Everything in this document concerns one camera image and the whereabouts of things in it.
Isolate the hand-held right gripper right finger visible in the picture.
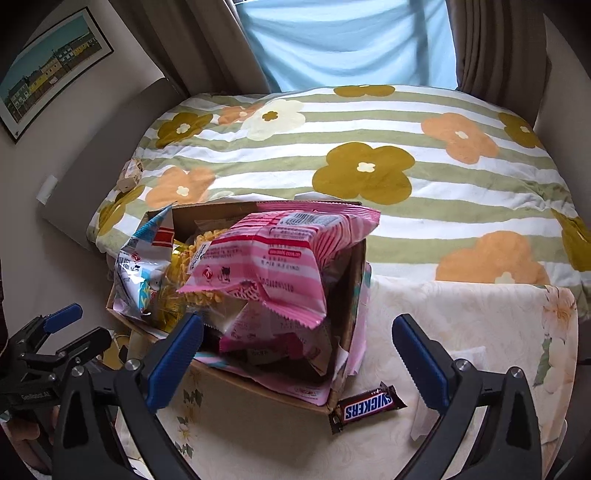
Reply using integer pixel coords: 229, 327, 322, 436
392, 314, 543, 480

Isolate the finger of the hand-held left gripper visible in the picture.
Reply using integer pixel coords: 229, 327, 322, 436
7, 303, 84, 365
18, 327, 114, 384

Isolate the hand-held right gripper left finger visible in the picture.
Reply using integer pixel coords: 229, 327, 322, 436
52, 314, 206, 480

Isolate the yellow snack packet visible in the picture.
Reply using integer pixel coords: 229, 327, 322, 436
157, 242, 199, 333

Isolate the brown chocolate bar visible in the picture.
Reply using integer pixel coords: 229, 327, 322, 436
328, 382, 408, 435

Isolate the blue and white snack packet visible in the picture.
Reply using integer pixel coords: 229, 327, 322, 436
113, 205, 176, 321

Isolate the pink and white snack packet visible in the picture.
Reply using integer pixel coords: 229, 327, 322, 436
219, 302, 324, 370

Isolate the cardboard box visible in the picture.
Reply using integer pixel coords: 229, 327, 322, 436
105, 199, 368, 418

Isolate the clear waffle biscuit packet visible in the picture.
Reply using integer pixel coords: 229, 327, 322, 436
185, 231, 223, 310

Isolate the pink striped snack packet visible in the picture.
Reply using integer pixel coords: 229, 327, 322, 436
177, 209, 382, 330

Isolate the person's left hand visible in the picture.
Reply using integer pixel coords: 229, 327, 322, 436
8, 408, 58, 464

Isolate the cream floral tablecloth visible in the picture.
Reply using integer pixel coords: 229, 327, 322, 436
106, 274, 580, 480

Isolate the small beige packet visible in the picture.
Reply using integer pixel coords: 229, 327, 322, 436
115, 157, 145, 192

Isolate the grey board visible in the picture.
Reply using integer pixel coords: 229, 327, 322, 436
39, 76, 190, 252

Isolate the striped floral blanket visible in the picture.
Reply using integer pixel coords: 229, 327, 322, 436
85, 84, 591, 324

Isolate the brown curtain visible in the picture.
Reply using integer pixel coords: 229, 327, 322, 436
443, 0, 552, 123
92, 0, 273, 97

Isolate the light blue sheer curtain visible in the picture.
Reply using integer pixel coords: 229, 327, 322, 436
233, 0, 460, 93

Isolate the white wall socket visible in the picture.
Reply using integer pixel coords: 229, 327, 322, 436
37, 175, 60, 206

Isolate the framed wall poster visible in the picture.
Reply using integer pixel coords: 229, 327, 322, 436
0, 7, 115, 145

